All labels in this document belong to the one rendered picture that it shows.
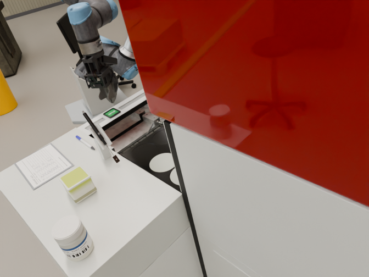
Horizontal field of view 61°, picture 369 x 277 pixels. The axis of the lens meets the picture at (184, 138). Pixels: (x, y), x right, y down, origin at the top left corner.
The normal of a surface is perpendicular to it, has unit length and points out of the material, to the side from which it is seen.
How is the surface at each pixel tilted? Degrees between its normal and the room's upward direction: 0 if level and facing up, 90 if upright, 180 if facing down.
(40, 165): 0
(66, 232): 0
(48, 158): 0
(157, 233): 90
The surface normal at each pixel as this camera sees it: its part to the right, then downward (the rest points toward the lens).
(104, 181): -0.17, -0.79
